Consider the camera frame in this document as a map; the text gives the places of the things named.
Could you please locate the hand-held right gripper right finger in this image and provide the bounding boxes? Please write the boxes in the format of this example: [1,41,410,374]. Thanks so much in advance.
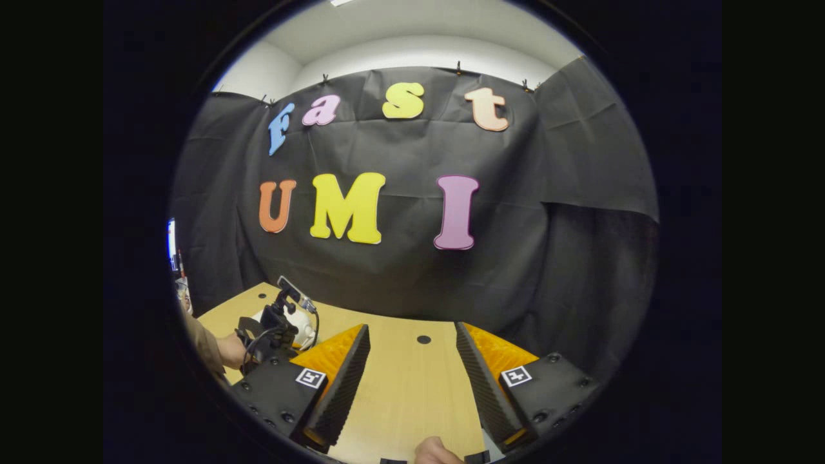
[454,321,601,452]

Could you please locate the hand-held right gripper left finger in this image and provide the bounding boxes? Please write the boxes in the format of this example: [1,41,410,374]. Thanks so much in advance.
[231,324,372,454]

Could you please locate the white suitcase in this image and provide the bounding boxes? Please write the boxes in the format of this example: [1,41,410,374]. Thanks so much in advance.
[251,306,316,352]

